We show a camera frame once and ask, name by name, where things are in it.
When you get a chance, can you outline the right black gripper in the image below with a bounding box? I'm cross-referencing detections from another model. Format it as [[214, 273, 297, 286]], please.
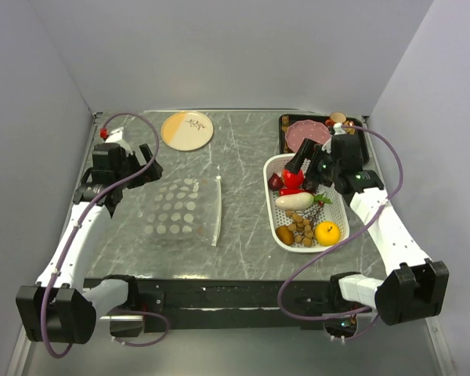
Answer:
[[284, 139, 341, 188]]

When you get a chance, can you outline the red apple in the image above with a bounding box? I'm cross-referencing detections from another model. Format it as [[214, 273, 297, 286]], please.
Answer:
[[281, 169, 305, 189]]

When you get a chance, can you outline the white radish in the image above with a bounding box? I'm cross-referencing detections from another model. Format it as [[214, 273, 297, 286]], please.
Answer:
[[275, 192, 314, 211]]

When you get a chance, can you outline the red chili pepper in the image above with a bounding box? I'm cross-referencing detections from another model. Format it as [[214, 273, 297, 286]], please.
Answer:
[[279, 188, 307, 197]]

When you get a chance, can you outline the clear dotted zip bag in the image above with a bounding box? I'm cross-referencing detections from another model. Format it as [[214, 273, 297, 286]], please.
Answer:
[[143, 175, 222, 247]]

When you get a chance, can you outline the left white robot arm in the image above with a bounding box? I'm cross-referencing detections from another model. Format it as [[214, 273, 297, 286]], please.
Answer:
[[16, 143, 163, 345]]

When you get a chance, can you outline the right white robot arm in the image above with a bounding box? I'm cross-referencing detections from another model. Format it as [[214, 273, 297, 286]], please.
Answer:
[[286, 134, 450, 325]]

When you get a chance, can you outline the pink dotted plate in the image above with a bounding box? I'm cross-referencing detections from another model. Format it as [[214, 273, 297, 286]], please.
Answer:
[[285, 119, 331, 153]]

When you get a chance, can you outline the black serving tray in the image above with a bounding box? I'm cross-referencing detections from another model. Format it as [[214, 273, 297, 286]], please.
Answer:
[[278, 114, 370, 164]]

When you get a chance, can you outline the gold fork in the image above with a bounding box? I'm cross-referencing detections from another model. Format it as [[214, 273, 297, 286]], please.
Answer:
[[281, 115, 289, 153]]

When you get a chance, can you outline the gold spoon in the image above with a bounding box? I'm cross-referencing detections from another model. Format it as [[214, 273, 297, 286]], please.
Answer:
[[343, 121, 356, 135]]

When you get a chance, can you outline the white perforated basket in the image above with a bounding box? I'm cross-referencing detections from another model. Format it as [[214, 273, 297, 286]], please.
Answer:
[[262, 154, 349, 254]]

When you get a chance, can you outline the orange cup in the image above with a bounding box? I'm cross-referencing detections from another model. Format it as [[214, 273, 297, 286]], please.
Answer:
[[325, 112, 347, 127]]

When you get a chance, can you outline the brown longan bunch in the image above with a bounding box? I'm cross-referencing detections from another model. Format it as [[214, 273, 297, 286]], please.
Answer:
[[285, 201, 325, 248]]

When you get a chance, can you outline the yellow apple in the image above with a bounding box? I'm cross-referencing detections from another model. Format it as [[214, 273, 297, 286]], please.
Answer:
[[315, 221, 341, 247]]

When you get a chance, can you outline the brown kiwi fruit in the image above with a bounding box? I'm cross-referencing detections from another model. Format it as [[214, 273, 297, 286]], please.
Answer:
[[275, 226, 295, 246]]

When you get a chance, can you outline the orange cream round plate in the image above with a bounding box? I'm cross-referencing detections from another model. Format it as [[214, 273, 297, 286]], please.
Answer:
[[161, 111, 214, 151]]

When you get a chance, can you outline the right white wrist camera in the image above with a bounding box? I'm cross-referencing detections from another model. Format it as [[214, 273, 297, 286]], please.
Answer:
[[321, 123, 348, 154]]

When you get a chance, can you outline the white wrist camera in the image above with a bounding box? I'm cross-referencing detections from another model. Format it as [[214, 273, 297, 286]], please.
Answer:
[[99, 127, 132, 156], [321, 123, 348, 154]]

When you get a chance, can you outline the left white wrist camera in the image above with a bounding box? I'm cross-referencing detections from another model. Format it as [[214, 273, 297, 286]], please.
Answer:
[[99, 127, 132, 156]]

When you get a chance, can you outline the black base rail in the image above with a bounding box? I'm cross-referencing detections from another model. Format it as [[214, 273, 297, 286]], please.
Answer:
[[106, 279, 361, 338]]

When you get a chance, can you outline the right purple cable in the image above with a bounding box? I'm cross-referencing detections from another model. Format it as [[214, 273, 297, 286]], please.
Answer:
[[277, 124, 404, 341]]

